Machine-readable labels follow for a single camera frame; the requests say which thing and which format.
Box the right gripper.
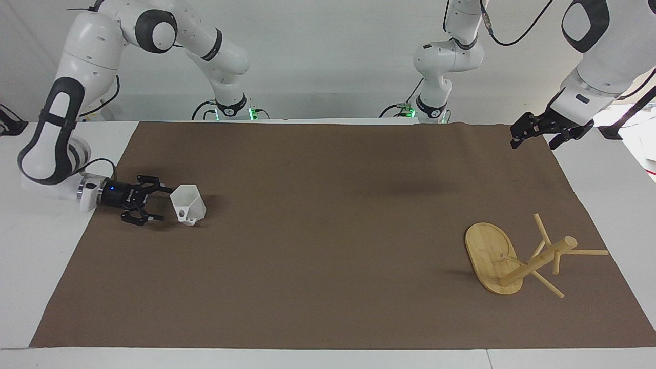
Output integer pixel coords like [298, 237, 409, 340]
[97, 174, 174, 228]

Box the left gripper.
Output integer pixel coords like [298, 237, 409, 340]
[510, 104, 596, 151]

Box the white angular cup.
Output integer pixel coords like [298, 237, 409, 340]
[170, 184, 207, 227]

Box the wooden cup rack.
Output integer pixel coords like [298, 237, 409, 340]
[464, 213, 610, 300]

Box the black stand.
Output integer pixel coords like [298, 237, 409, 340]
[0, 104, 29, 137]
[597, 86, 656, 140]

